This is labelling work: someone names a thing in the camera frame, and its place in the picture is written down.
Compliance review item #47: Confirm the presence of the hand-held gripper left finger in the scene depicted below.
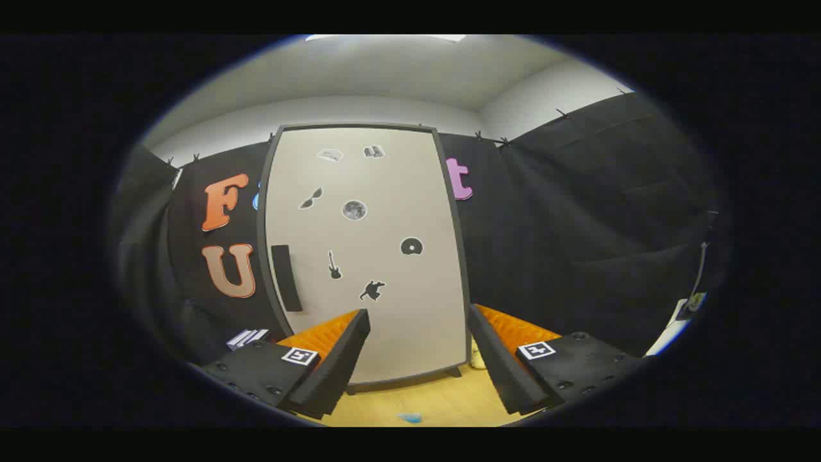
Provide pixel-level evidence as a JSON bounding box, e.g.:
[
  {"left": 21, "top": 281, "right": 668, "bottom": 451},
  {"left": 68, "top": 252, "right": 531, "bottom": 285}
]
[{"left": 201, "top": 309, "right": 371, "bottom": 420}]

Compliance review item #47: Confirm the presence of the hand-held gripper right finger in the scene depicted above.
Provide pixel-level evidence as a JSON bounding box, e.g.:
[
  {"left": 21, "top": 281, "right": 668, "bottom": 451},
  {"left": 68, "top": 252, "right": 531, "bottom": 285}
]
[{"left": 467, "top": 304, "right": 645, "bottom": 416}]

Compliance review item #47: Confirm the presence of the black door handle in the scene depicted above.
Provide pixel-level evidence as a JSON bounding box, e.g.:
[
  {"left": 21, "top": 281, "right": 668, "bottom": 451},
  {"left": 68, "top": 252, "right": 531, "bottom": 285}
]
[{"left": 271, "top": 244, "right": 303, "bottom": 312}]

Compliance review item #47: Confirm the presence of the dark blue printed box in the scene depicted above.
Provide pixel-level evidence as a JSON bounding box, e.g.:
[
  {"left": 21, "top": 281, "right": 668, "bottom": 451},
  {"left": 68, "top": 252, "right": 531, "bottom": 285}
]
[{"left": 226, "top": 329, "right": 270, "bottom": 351}]

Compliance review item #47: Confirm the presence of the black backdrop cloth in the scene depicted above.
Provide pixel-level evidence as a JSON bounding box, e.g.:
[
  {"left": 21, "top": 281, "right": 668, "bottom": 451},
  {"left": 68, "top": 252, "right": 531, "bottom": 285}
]
[{"left": 109, "top": 90, "right": 732, "bottom": 366}]

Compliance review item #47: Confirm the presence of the grey cabinet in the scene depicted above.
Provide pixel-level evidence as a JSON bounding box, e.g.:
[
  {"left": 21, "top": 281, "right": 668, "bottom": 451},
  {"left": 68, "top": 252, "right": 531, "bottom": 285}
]
[{"left": 257, "top": 122, "right": 472, "bottom": 395}]

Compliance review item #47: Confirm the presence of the white side table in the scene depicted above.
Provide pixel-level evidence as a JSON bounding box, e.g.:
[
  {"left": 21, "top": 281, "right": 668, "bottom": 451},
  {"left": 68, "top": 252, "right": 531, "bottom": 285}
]
[{"left": 645, "top": 298, "right": 706, "bottom": 357}]

